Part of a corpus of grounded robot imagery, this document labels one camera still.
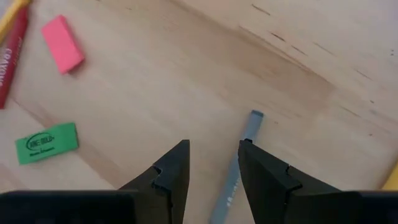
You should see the green eraser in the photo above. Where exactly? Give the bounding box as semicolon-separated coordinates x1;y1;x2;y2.
14;121;80;166

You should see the yellow pencil orange tip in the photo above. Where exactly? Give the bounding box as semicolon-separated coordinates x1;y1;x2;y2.
0;0;32;41
381;161;398;191

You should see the pink eraser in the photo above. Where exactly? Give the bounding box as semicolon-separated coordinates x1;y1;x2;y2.
40;14;85;75

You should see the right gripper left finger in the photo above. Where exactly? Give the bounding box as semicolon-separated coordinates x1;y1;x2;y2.
119;139;191;224

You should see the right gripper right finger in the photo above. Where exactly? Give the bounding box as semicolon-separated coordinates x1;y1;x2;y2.
238;139;341;224

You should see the dark red crayon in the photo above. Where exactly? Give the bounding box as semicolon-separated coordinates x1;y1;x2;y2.
0;6;30;110

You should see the grey crayon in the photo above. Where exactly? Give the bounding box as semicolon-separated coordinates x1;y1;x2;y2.
208;109;264;224

